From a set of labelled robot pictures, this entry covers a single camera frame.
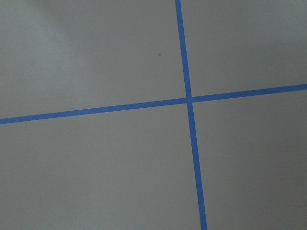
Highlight blue tape grid lines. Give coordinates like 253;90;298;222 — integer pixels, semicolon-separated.
0;0;307;230

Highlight brown paper table cover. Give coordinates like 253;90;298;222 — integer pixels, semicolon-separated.
0;0;307;230

